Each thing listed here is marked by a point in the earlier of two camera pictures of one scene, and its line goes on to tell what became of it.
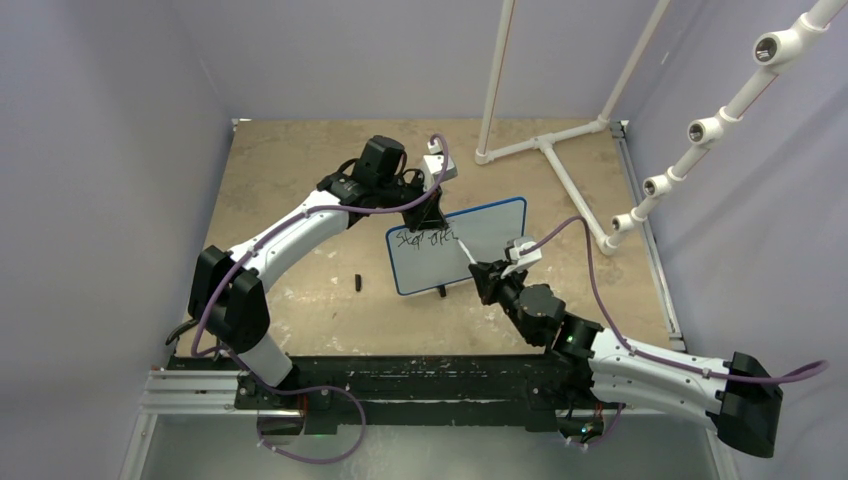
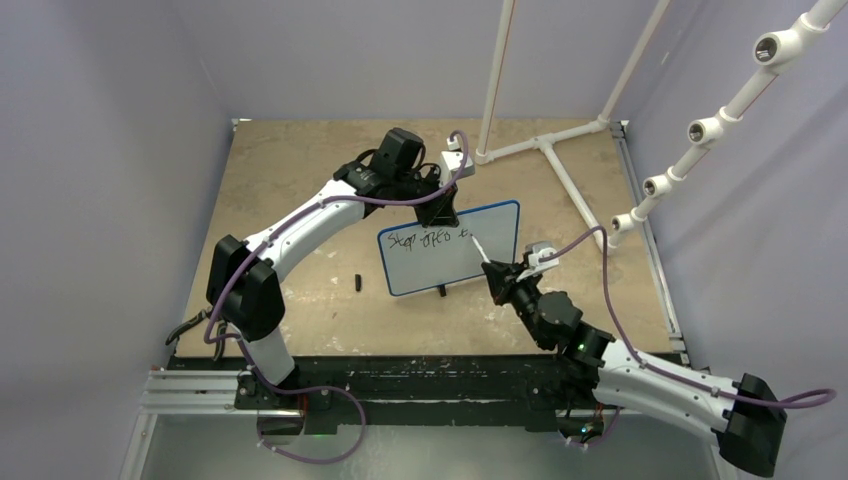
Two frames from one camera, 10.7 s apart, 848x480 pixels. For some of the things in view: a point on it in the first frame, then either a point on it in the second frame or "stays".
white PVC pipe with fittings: [772, 55] stays
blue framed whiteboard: [431, 257] stays
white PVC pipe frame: [484, 153] stays
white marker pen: [471, 258] -> [484, 257]
